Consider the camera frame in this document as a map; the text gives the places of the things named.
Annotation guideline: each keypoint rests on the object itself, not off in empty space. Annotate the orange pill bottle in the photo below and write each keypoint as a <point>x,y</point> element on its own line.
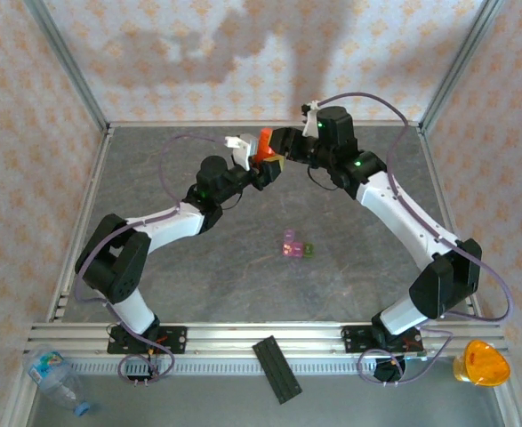
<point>265,144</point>

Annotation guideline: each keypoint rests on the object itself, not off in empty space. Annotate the pink and green pill organizer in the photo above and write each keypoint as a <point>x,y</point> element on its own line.
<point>296,251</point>

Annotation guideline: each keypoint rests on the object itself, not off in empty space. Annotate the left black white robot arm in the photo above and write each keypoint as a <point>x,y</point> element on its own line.
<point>171,227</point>

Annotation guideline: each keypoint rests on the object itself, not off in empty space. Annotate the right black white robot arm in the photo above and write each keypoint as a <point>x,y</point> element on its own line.
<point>403,213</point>

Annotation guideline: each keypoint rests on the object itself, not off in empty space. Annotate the black connector box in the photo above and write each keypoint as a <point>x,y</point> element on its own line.
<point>138,369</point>
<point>387,371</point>

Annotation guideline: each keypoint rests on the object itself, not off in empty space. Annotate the clear plastic water bottle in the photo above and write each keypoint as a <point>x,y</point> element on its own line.
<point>49,369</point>

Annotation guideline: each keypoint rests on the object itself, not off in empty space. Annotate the orange translucent cup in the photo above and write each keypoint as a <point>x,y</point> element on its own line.
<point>483,362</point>

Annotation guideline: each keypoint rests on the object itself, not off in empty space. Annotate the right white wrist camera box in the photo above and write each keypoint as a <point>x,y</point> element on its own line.
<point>310,122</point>

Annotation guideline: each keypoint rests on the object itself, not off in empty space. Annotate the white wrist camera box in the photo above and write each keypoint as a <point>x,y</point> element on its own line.
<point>243,151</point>
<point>310,122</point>

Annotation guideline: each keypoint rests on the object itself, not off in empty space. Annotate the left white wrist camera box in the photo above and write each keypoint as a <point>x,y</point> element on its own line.
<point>243,151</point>

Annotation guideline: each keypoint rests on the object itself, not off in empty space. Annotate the aluminium table end rail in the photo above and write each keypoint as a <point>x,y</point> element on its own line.
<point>198,123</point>

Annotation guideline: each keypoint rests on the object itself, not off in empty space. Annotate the aluminium table side rail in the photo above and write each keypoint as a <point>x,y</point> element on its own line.
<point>96,178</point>
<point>435,178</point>

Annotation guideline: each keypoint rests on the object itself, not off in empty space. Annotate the aluminium frame post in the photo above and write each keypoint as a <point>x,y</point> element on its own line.
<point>67,66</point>
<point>456,66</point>

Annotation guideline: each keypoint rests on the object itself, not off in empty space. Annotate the long aluminium base rail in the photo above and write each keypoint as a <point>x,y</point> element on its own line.
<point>243,338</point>

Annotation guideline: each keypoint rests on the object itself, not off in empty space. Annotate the left black mount plate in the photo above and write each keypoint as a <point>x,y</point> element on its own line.
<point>176,340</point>

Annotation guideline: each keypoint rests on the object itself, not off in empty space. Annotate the black mount plate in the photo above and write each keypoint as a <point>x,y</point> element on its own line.
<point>354,340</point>
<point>176,340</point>

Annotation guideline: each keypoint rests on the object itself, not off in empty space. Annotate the right black mount plate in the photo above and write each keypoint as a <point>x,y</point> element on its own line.
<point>354,340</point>

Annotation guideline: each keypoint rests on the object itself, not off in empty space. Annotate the black rail piece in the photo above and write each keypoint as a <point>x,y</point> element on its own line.
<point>277,369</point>

